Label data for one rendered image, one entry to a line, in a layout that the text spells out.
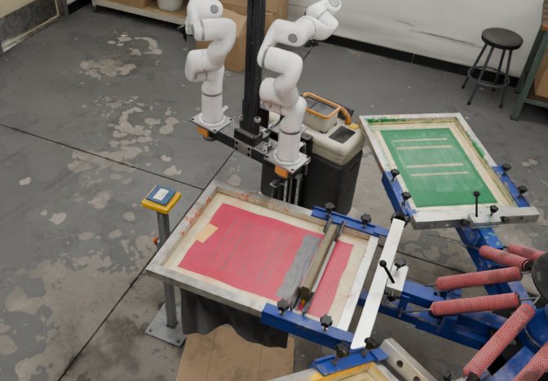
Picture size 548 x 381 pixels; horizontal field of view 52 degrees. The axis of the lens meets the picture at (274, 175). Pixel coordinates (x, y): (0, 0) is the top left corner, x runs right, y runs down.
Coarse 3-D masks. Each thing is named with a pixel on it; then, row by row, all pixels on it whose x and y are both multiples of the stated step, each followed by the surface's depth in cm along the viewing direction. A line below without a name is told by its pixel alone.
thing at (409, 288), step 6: (408, 282) 211; (408, 288) 209; (414, 288) 209; (420, 288) 210; (426, 288) 210; (384, 294) 213; (402, 294) 209; (408, 294) 208; (414, 294) 207; (420, 294) 208; (426, 294) 208; (432, 294) 208; (414, 300) 209; (420, 300) 207; (426, 300) 206; (420, 306) 209; (426, 306) 208
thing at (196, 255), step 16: (208, 240) 233; (192, 256) 226; (208, 256) 226; (208, 272) 220; (224, 272) 220; (240, 288) 215; (256, 288) 215; (272, 288) 216; (320, 288) 217; (336, 288) 218; (320, 304) 212
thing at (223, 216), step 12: (216, 216) 244; (228, 216) 244; (240, 216) 245; (252, 216) 245; (264, 216) 246; (276, 228) 241; (288, 228) 241; (300, 228) 242; (300, 240) 236; (288, 252) 231; (336, 252) 232; (348, 252) 233; (336, 264) 227; (336, 276) 223
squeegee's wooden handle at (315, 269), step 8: (328, 232) 226; (328, 240) 223; (320, 248) 219; (328, 248) 222; (320, 256) 216; (312, 264) 213; (320, 264) 215; (312, 272) 210; (312, 280) 207; (304, 288) 205; (304, 296) 207
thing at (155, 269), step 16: (208, 192) 250; (224, 192) 254; (240, 192) 252; (192, 208) 242; (272, 208) 249; (288, 208) 246; (304, 208) 246; (192, 224) 239; (320, 224) 244; (336, 224) 240; (176, 240) 227; (368, 240) 239; (160, 256) 220; (368, 256) 227; (160, 272) 214; (176, 272) 214; (192, 288) 211; (208, 288) 210; (352, 288) 214; (240, 304) 206; (256, 304) 205; (352, 304) 208
